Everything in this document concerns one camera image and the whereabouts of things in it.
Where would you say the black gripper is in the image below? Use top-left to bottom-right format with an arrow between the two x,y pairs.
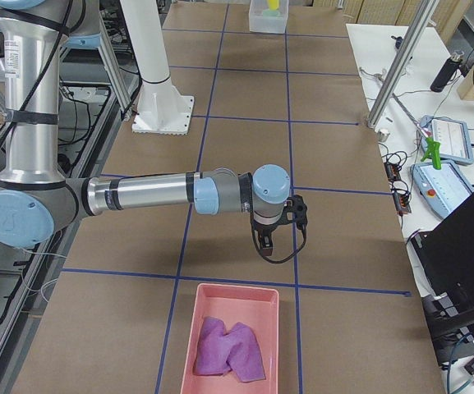
252,221 -> 278,257

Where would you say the purple cloth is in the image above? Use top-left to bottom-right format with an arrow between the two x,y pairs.
194,317 -> 265,383

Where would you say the yellow cup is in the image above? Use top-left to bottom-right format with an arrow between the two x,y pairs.
266,0 -> 279,11

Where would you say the green bowl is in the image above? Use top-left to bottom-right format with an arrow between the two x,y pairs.
262,9 -> 281,17

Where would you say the pink plastic bin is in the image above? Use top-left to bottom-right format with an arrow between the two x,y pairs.
181,283 -> 279,393

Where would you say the small metal cylinder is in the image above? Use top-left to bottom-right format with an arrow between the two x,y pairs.
377,129 -> 389,143

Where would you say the near blue teach pendant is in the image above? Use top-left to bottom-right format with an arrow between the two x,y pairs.
412,159 -> 474,219

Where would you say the blue teach pendant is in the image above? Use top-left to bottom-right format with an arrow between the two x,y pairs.
420,115 -> 474,165
412,159 -> 474,219

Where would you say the reacher grabber tool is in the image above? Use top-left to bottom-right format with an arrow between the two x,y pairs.
391,93 -> 441,170

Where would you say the black monitor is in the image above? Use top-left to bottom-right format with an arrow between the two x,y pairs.
412,192 -> 474,306

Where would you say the clear plastic bin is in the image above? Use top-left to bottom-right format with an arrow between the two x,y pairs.
248,0 -> 289,34

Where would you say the far blue teach pendant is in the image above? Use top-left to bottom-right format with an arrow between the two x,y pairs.
420,115 -> 474,165

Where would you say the black water bottle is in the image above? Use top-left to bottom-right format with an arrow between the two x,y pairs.
430,50 -> 464,93

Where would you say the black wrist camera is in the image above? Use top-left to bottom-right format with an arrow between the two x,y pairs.
286,195 -> 308,231

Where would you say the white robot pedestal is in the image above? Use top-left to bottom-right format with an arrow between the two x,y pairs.
121,0 -> 195,135

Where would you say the aluminium frame post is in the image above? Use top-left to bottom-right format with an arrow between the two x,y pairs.
366,0 -> 439,129

